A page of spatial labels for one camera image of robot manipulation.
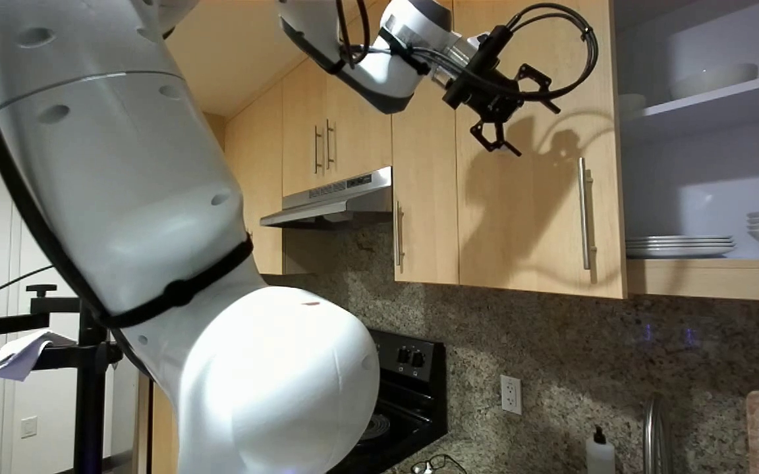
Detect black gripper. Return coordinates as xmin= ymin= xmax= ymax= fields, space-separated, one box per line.
xmin=443 ymin=27 xmax=560 ymax=158

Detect white-backed cabinet door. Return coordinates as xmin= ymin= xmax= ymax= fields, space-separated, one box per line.
xmin=454 ymin=0 xmax=626 ymax=298

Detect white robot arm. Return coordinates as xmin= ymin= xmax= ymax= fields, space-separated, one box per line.
xmin=0 ymin=0 xmax=381 ymax=474

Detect narrow wooden cabinet door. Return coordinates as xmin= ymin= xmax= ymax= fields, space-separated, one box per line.
xmin=394 ymin=83 xmax=458 ymax=285

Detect white bowl in cabinet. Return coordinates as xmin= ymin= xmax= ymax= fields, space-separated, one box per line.
xmin=669 ymin=62 xmax=759 ymax=97

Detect steel range hood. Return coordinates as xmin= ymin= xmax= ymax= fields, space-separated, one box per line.
xmin=262 ymin=168 xmax=394 ymax=230

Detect wooden cabinets over hood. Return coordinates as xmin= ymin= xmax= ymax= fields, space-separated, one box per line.
xmin=224 ymin=61 xmax=390 ymax=273

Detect black stove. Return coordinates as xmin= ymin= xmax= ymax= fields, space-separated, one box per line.
xmin=329 ymin=330 xmax=449 ymax=474

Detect white soap dispenser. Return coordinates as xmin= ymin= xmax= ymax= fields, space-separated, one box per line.
xmin=586 ymin=426 xmax=618 ymax=474

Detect chrome sink faucet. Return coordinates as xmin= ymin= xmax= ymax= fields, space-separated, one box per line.
xmin=644 ymin=401 xmax=668 ymax=474

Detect black tripod stand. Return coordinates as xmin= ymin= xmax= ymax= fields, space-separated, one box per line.
xmin=0 ymin=285 xmax=121 ymax=474

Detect steel bar door handle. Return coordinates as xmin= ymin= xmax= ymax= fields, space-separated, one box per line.
xmin=577 ymin=158 xmax=595 ymax=272

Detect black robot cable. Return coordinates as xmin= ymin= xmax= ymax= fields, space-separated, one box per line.
xmin=333 ymin=0 xmax=601 ymax=104

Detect white wall outlet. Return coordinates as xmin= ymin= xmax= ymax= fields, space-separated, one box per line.
xmin=502 ymin=374 xmax=522 ymax=413

